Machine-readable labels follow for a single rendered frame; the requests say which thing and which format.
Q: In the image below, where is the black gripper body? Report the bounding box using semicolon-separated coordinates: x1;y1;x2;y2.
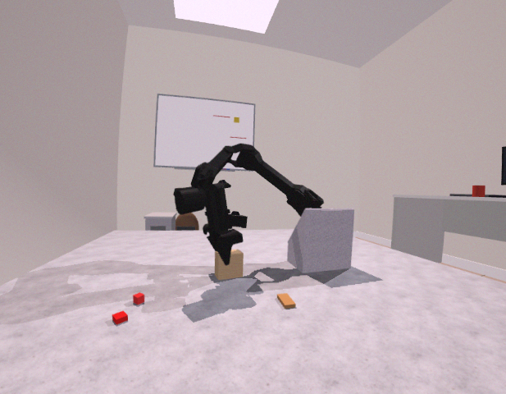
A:
203;205;244;247

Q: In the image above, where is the orange rectangular block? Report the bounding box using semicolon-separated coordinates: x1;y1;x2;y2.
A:
277;293;296;309

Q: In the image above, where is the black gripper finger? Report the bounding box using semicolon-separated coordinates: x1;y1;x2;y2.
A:
213;242;232;266
207;236;217;251

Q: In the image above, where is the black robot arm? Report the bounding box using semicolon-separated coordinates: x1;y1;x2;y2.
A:
173;144;324;230

